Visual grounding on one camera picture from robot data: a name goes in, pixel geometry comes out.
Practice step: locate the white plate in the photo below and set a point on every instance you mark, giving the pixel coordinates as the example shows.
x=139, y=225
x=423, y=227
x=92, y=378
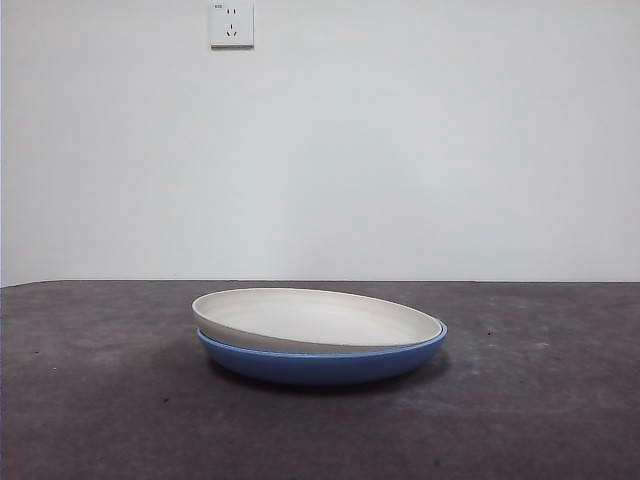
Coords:
x=310, y=315

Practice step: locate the blue plate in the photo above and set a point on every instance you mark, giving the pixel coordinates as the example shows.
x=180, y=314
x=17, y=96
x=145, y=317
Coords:
x=320, y=367

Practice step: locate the white wall socket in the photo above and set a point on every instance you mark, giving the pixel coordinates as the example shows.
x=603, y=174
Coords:
x=231, y=25

